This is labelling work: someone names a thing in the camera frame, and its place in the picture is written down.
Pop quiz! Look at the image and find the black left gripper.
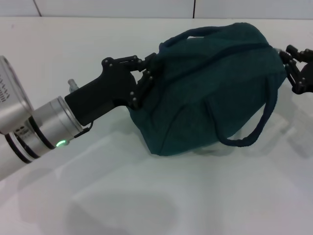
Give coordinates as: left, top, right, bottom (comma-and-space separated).
64, 52, 161, 125

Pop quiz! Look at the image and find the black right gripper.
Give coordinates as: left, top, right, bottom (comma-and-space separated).
278, 45, 313, 94

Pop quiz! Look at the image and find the dark teal insulated bag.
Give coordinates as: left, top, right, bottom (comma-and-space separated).
128, 22, 287, 157

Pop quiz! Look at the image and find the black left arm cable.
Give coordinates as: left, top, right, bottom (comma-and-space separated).
73, 121, 93, 138

